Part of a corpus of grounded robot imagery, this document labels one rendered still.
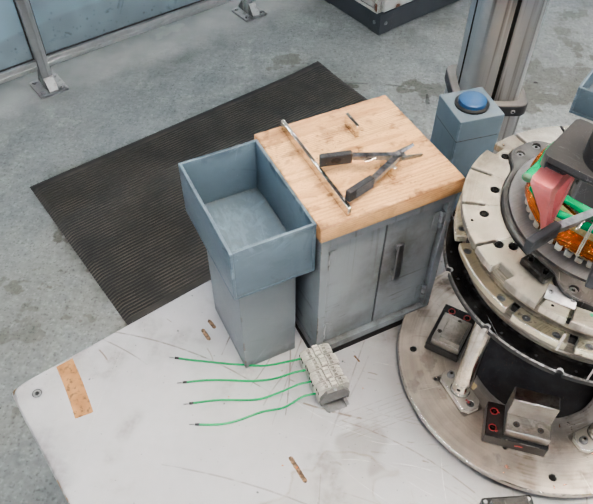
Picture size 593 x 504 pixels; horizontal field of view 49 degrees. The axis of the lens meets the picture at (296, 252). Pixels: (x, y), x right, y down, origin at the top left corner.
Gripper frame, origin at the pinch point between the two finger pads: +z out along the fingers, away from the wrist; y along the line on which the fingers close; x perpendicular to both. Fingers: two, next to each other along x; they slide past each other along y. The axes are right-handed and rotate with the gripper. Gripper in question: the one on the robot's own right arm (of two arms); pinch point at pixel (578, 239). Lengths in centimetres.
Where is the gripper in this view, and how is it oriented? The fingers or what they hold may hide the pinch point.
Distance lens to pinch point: 64.4
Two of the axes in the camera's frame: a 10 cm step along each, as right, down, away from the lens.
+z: -0.3, 6.6, 7.5
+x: 6.6, -5.5, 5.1
